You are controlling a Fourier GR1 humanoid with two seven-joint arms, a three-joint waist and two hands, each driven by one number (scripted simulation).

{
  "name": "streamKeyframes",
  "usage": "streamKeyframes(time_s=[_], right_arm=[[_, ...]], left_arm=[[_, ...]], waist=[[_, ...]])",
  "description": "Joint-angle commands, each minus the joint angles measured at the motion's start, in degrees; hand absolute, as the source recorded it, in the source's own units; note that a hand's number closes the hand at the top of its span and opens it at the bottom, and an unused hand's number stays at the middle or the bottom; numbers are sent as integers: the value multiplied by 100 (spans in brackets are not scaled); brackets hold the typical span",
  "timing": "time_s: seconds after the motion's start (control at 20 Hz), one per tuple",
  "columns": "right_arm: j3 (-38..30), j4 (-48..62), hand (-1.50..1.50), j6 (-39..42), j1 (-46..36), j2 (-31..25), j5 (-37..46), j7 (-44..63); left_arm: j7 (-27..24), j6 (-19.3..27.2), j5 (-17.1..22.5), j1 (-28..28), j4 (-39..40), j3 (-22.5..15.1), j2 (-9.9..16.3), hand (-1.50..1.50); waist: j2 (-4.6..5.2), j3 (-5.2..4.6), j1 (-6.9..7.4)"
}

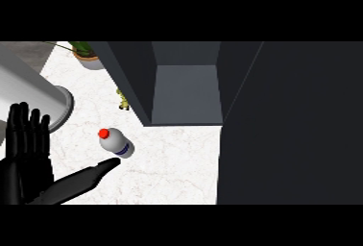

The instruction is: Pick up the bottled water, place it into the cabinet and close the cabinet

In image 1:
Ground dark grey cabinet door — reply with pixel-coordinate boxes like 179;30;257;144
215;40;363;206

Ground potted green plant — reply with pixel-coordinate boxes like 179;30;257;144
44;40;106;71

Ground small yellow-green object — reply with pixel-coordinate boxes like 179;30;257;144
115;88;131;111

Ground white cylindrical appliance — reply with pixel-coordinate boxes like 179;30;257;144
0;43;75;146

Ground white bottle with red cap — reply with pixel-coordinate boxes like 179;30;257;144
96;127;136;160

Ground dark grey open cabinet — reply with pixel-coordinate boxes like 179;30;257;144
87;40;264;127

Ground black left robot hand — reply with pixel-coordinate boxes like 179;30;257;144
0;101;124;206

